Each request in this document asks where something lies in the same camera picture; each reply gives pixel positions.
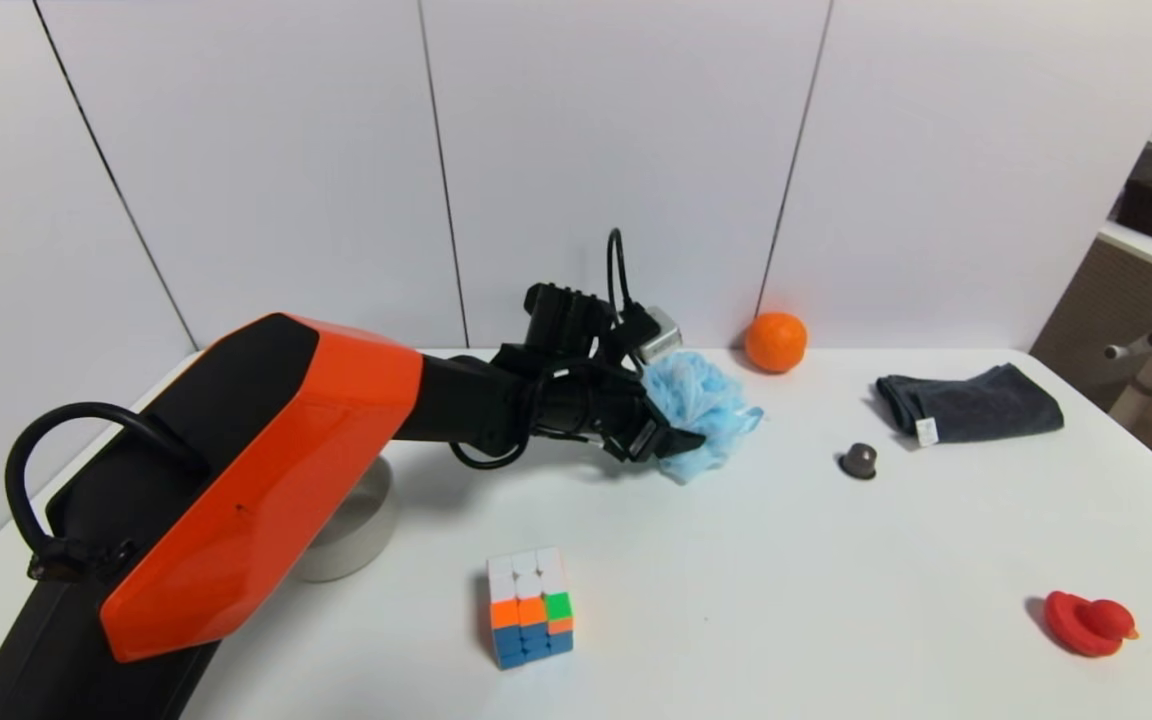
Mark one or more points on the red rubber duck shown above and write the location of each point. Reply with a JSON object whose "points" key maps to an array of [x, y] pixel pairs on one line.
{"points": [[1084, 625]]}

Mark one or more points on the multicolour puzzle cube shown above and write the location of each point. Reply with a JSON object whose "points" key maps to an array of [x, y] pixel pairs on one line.
{"points": [[530, 610]]}

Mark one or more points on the light blue bath loofah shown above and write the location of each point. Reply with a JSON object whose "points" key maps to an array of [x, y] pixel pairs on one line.
{"points": [[701, 395]]}

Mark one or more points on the dark grey folded towel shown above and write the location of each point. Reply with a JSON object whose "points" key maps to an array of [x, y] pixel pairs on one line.
{"points": [[986, 405]]}

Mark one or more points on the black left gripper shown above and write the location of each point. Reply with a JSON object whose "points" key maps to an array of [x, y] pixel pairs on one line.
{"points": [[642, 437]]}

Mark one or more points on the orange fruit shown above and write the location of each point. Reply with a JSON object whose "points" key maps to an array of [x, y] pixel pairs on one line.
{"points": [[775, 342]]}

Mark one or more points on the beige round bowl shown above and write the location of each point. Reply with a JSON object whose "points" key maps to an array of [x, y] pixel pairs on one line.
{"points": [[358, 540]]}

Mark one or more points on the orange and black left arm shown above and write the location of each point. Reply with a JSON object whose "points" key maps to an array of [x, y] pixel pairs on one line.
{"points": [[266, 470]]}

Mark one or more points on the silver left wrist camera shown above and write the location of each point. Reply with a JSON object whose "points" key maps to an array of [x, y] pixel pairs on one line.
{"points": [[660, 335]]}

